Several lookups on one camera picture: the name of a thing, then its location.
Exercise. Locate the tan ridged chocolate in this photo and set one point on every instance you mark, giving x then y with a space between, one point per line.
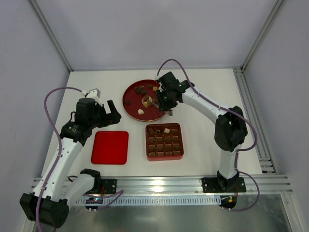
146 104

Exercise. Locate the slotted cable duct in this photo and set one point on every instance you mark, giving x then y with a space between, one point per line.
150 200

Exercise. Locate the white heart chocolate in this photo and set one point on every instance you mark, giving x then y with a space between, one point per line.
140 112

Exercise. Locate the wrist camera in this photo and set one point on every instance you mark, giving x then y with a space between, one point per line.
157 77
94 93

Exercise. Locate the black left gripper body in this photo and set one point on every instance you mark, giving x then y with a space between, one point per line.
106 116

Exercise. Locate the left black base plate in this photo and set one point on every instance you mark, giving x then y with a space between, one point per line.
108 186

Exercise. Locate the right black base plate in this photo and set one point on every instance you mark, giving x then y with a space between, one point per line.
211 184

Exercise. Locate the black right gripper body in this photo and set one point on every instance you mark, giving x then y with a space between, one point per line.
161 103

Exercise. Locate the aluminium frame rail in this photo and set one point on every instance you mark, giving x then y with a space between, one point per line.
267 183

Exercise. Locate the round red plate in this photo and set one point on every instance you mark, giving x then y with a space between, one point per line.
151 113

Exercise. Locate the brown stacked chocolate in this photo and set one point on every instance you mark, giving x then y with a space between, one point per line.
146 98

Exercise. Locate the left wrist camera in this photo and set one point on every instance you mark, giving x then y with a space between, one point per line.
94 93

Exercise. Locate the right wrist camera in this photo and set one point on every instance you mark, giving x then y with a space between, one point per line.
157 77

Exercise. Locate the red rectangular box lid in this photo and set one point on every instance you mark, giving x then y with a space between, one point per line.
110 148

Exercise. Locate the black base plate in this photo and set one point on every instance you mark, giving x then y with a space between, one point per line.
211 184
108 186

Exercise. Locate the red chocolate box with tray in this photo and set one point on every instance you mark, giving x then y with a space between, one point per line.
164 146

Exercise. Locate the dark chocolate cluster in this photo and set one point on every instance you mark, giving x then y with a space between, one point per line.
141 91

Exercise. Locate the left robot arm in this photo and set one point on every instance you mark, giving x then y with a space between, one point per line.
50 202

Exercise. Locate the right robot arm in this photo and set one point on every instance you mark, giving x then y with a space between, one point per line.
230 127

